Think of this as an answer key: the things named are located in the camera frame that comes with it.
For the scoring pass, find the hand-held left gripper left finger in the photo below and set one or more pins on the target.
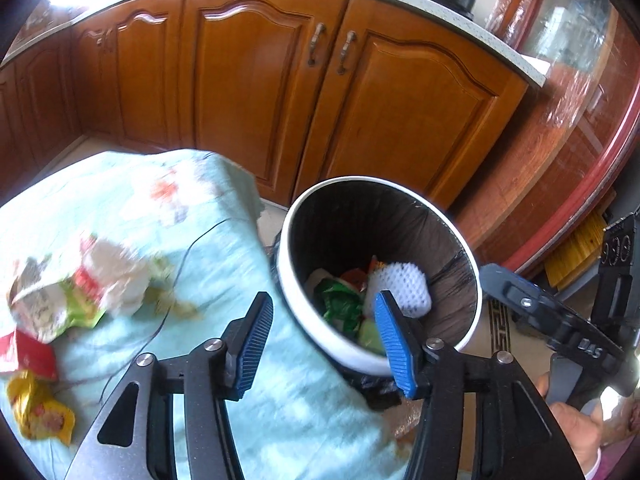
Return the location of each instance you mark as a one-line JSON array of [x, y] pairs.
[[255, 345]]

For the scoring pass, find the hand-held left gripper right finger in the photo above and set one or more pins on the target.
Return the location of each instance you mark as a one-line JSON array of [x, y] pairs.
[[395, 350]]

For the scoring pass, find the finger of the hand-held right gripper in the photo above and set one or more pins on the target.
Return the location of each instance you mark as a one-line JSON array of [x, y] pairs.
[[520, 292]]

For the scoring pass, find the white bin with black bag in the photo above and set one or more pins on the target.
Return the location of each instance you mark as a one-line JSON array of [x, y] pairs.
[[320, 342]]

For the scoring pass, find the white foam fruit net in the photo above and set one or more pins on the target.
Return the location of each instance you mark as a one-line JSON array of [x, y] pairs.
[[405, 280]]

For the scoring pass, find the green foil wrapper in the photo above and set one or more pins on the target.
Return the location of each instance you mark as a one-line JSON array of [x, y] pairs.
[[340, 305]]

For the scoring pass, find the red wrapper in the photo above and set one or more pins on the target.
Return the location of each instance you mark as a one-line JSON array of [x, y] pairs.
[[355, 277]]

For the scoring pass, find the person's right forearm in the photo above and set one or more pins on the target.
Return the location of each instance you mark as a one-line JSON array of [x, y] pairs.
[[617, 465]]

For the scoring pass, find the person's right hand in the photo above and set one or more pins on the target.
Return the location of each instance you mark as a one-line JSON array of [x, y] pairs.
[[575, 425]]

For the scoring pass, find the patterned floor rug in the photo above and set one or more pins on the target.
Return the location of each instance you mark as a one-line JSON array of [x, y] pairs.
[[500, 330]]

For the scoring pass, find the yellow wooden slat stool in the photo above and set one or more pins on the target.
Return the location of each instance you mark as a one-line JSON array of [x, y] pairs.
[[575, 252]]

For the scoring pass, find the floral teal tablecloth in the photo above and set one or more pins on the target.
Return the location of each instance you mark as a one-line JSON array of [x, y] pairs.
[[300, 435]]

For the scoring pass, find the green white snack packet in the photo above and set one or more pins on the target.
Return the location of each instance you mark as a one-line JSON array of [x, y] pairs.
[[65, 300]]

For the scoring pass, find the yellow snack packet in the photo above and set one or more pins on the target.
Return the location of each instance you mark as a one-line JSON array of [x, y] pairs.
[[40, 415]]

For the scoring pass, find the red snack packet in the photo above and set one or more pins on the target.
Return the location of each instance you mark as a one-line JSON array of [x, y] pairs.
[[25, 355]]

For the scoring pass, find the wooden lower cabinets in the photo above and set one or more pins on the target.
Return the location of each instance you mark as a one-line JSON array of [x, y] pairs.
[[240, 85]]

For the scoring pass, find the glass door with red frame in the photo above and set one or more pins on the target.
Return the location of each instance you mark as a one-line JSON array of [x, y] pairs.
[[565, 60]]

